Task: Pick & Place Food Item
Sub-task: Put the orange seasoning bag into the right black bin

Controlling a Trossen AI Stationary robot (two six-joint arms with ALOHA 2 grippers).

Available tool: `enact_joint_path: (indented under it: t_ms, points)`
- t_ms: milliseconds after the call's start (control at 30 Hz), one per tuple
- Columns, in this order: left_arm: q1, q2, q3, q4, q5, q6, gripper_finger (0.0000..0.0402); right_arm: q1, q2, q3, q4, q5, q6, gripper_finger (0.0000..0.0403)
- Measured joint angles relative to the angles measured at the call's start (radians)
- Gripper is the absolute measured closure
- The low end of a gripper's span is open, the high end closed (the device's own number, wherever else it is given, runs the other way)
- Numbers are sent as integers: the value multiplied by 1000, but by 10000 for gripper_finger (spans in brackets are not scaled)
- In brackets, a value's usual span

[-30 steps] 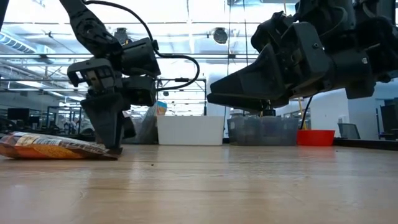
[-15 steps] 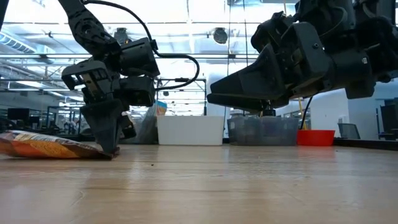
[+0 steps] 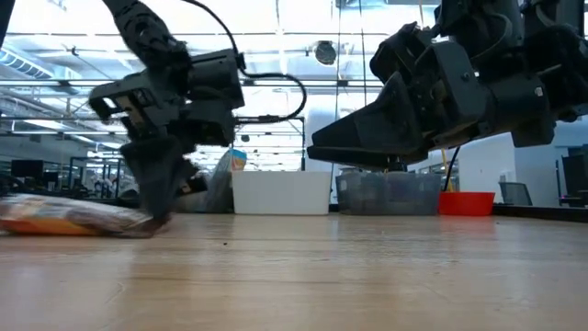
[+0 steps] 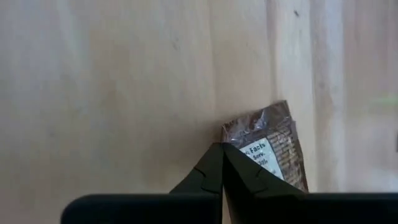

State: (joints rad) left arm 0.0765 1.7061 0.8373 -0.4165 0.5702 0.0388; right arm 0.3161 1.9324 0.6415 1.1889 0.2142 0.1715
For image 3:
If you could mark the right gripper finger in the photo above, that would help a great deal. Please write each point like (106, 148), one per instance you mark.
(367, 158)
(381, 124)

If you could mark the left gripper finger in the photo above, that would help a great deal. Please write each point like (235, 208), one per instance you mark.
(195, 179)
(154, 179)

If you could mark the blue-edged ramen packet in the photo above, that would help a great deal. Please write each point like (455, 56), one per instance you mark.
(227, 184)

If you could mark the orange ramen packet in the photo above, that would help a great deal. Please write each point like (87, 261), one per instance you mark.
(55, 216)

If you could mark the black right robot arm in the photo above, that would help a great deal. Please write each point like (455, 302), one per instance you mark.
(565, 55)

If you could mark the translucent grey plastic bin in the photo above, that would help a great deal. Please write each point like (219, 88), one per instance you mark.
(390, 195)
(197, 202)

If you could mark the white plastic bin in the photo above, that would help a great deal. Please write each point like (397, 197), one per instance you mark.
(280, 193)

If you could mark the red plastic bowl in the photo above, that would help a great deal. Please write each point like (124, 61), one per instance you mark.
(466, 204)

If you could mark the grey mesh office chair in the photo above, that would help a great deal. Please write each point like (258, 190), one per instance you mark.
(514, 193)

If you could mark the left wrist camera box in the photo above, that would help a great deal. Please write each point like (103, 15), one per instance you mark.
(216, 78)

